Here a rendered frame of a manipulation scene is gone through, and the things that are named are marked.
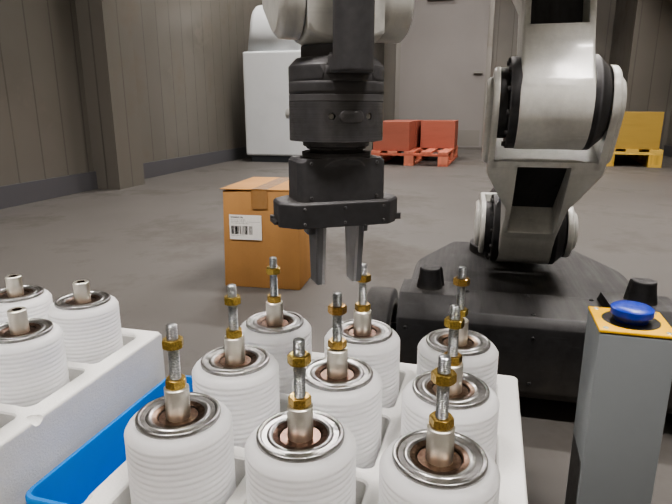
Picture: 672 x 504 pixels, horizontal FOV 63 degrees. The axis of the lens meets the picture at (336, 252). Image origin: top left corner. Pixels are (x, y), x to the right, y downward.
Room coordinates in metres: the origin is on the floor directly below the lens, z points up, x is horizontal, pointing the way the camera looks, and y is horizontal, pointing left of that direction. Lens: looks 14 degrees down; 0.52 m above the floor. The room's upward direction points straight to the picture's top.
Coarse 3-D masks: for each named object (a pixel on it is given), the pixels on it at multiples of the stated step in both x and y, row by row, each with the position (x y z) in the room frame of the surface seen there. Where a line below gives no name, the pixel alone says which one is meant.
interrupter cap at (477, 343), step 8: (448, 328) 0.65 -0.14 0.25; (432, 336) 0.63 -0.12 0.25; (440, 336) 0.63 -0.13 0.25; (472, 336) 0.63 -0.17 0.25; (480, 336) 0.63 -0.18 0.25; (432, 344) 0.60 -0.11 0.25; (440, 344) 0.60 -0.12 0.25; (472, 344) 0.61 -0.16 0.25; (480, 344) 0.60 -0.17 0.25; (488, 344) 0.60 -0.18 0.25; (464, 352) 0.58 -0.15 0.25; (472, 352) 0.58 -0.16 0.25; (480, 352) 0.58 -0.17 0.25
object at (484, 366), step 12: (420, 348) 0.61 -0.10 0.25; (492, 348) 0.60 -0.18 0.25; (420, 360) 0.60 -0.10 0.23; (432, 360) 0.58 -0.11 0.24; (468, 360) 0.57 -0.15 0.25; (480, 360) 0.57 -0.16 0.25; (492, 360) 0.58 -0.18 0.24; (420, 372) 0.60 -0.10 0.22; (468, 372) 0.57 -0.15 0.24; (480, 372) 0.57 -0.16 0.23; (492, 372) 0.58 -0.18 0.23; (492, 384) 0.58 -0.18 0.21
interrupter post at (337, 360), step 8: (328, 352) 0.53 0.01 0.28; (336, 352) 0.52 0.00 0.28; (344, 352) 0.52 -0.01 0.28; (328, 360) 0.53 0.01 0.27; (336, 360) 0.52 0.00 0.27; (344, 360) 0.52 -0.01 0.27; (328, 368) 0.53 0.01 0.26; (336, 368) 0.52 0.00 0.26; (344, 368) 0.52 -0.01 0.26; (328, 376) 0.53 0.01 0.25; (336, 376) 0.52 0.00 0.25; (344, 376) 0.52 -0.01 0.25
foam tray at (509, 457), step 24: (312, 360) 0.72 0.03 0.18; (504, 384) 0.64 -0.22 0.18; (384, 408) 0.58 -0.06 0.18; (504, 408) 0.58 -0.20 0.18; (384, 432) 0.57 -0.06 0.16; (504, 432) 0.53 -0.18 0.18; (240, 456) 0.49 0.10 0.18; (504, 456) 0.49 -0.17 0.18; (120, 480) 0.45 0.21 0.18; (240, 480) 0.49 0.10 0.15; (360, 480) 0.46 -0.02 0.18; (504, 480) 0.45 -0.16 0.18
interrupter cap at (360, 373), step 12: (324, 360) 0.56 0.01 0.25; (348, 360) 0.56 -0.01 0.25; (360, 360) 0.56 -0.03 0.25; (312, 372) 0.53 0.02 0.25; (324, 372) 0.54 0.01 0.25; (348, 372) 0.54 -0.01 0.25; (360, 372) 0.53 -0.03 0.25; (372, 372) 0.53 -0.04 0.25; (312, 384) 0.50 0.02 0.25; (324, 384) 0.50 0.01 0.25; (336, 384) 0.50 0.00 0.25; (348, 384) 0.50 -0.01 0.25; (360, 384) 0.50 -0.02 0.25
